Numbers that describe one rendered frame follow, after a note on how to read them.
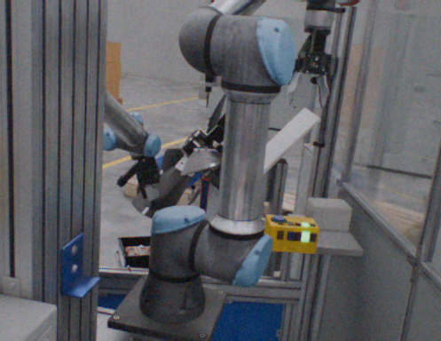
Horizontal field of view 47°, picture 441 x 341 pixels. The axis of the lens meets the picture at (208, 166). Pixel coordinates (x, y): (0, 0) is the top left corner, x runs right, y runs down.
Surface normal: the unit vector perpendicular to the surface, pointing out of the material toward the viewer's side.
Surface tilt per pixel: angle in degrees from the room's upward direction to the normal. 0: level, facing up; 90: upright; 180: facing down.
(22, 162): 90
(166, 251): 92
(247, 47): 86
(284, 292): 90
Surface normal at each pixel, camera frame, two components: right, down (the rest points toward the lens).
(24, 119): -0.22, 0.24
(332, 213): 0.04, 0.26
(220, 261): -0.44, 0.22
